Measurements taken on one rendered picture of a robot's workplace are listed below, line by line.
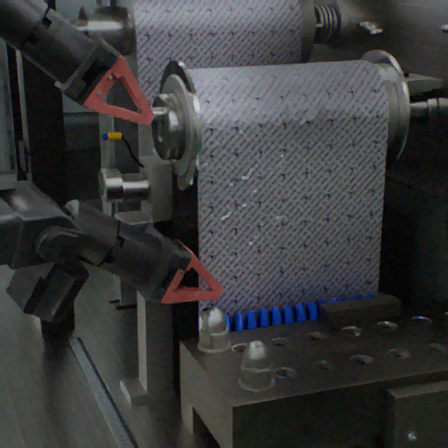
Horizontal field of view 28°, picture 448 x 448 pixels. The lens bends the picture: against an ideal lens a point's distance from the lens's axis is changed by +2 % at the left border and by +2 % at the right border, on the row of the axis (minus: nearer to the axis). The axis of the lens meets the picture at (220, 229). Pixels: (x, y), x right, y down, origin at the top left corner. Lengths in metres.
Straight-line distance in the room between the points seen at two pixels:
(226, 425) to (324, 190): 0.32
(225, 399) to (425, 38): 0.54
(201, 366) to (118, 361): 0.33
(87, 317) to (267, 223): 0.46
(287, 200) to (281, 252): 0.06
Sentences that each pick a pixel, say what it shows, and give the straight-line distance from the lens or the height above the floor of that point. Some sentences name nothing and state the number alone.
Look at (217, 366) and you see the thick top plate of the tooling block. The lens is 0.93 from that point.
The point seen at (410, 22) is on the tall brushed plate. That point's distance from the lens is 1.20.
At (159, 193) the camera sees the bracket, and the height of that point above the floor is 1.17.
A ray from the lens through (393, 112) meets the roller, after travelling 1.07.
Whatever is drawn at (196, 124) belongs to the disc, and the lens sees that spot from 0.95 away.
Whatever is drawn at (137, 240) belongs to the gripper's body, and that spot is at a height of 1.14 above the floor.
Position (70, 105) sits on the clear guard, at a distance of 1.99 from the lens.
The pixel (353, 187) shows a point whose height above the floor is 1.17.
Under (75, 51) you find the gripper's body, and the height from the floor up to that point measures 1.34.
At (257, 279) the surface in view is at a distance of 1.04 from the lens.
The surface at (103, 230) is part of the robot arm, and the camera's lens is 0.94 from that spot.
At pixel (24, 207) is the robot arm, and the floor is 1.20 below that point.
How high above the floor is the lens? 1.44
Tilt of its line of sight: 17 degrees down
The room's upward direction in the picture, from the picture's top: straight up
